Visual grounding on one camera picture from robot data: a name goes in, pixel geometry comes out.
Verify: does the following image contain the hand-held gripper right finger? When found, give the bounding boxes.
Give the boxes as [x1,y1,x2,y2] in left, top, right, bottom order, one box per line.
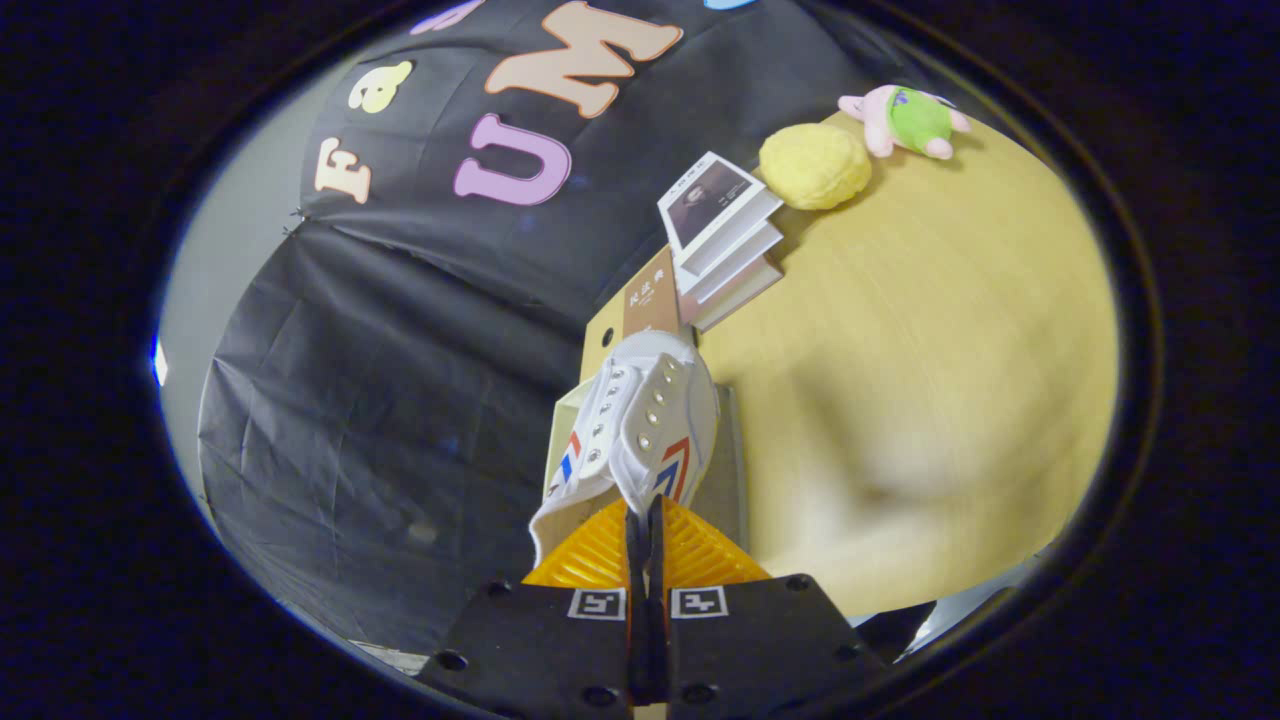
[648,495,886,720]

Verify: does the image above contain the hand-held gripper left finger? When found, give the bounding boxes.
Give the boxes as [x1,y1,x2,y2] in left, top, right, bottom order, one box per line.
[415,497,649,720]

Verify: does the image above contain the cream storage box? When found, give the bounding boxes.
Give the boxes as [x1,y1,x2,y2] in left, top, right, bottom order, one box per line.
[543,378,601,501]

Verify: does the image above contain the white shoe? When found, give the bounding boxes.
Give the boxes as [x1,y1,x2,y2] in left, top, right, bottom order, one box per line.
[528,330,721,566]

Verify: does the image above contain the thin brown cover book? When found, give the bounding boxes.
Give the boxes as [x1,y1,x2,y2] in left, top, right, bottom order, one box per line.
[622,248,682,339]

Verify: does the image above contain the plain white book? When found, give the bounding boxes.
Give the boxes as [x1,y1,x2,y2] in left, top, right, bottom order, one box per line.
[680,222,785,303]

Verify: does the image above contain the white portrait cover book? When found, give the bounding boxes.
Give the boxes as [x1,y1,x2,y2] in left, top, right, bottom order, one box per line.
[657,150,784,277]

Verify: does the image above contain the yellow round plush toy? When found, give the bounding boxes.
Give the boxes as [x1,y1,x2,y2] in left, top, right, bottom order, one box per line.
[758,122,873,211]

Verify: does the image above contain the pink and green plush toy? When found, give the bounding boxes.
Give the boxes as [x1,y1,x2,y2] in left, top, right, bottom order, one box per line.
[838,85,971,161]

